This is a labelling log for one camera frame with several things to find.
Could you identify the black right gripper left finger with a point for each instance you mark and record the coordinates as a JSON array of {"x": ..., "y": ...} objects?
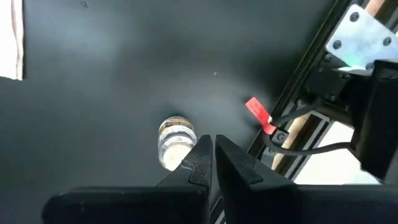
[{"x": 196, "y": 168}]

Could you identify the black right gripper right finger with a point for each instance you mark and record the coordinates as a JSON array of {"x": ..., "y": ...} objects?
[{"x": 236, "y": 174}]

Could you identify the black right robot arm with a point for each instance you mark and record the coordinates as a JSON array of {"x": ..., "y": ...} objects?
[{"x": 379, "y": 118}]

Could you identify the pink cloth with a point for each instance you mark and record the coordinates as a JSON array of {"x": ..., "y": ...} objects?
[{"x": 11, "y": 37}]

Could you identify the black aluminium rig frame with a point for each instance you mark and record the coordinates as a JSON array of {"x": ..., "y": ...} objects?
[{"x": 314, "y": 53}]

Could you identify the silver metal bracket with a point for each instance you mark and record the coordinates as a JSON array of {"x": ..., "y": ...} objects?
[{"x": 360, "y": 40}]

